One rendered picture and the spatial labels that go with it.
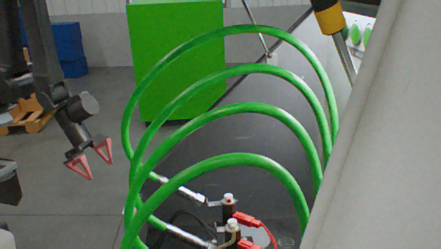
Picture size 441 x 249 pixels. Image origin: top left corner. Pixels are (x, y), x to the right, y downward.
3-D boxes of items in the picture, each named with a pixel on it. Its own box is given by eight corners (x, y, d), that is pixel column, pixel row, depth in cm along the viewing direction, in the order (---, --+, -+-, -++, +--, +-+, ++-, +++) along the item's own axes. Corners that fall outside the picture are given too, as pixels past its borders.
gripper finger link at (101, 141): (123, 157, 112) (106, 130, 111) (109, 168, 106) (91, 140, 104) (107, 164, 115) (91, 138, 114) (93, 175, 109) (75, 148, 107)
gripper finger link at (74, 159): (109, 168, 106) (92, 139, 104) (94, 180, 100) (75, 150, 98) (94, 175, 109) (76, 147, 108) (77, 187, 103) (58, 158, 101)
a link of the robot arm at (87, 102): (57, 87, 108) (35, 95, 100) (83, 70, 102) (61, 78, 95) (79, 122, 110) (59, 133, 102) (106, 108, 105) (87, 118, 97)
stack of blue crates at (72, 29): (9, 80, 650) (-10, 8, 606) (24, 74, 695) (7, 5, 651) (78, 79, 640) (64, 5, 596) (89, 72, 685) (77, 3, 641)
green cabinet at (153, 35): (222, 99, 493) (217, -4, 445) (227, 123, 413) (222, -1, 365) (150, 104, 488) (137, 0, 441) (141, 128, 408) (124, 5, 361)
